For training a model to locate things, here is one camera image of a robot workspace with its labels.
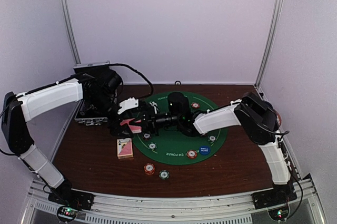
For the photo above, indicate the red-backed card deck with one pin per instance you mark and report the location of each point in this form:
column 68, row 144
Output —
column 134, row 128

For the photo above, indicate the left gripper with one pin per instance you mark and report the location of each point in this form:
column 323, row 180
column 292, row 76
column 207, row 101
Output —
column 116, row 130

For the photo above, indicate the left frame post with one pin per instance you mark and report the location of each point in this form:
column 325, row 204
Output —
column 70, row 32

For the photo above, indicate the blue small blind button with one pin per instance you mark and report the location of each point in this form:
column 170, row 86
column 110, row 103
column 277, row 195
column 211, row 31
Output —
column 204, row 150

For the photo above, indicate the frame post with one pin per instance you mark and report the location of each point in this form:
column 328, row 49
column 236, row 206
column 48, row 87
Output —
column 70, row 32
column 277, row 8

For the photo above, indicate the patterned ceramic plate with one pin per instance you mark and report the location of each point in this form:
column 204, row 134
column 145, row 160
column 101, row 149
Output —
column 278, row 120

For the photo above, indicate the brown chip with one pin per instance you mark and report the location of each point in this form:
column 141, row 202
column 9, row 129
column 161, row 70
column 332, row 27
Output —
column 147, row 136

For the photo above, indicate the aluminium poker case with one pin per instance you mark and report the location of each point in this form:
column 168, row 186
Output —
column 100, row 84

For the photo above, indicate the orange chip stack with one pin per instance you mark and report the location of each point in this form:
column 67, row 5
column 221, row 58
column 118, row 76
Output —
column 149, row 169

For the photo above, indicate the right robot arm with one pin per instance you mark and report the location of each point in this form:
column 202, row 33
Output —
column 257, row 118

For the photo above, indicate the orange chip bottom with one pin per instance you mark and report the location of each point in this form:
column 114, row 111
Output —
column 191, row 154

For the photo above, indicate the tan card box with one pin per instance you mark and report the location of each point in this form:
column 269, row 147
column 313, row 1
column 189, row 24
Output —
column 124, row 148

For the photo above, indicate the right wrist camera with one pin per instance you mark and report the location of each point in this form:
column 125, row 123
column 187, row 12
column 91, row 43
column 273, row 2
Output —
column 179, row 106

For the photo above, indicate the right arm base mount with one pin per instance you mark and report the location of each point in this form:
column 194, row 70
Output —
column 271, row 198

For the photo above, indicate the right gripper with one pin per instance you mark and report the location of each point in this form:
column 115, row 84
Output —
column 150, row 121

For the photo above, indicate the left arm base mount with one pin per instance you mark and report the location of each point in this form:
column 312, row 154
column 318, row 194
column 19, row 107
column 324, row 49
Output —
column 77, row 200

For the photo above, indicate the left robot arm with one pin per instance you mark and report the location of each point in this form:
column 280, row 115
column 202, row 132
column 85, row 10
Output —
column 21, row 108

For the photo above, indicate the aluminium front rail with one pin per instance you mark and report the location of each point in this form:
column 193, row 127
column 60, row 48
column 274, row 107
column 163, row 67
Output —
column 231, row 208

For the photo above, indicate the green chip stack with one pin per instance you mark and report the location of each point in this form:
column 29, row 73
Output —
column 164, row 174

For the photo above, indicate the round green poker mat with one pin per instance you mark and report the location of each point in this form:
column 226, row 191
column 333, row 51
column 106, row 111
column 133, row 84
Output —
column 172, row 146

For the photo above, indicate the right frame post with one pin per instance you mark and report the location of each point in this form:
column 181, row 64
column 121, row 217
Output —
column 277, row 8

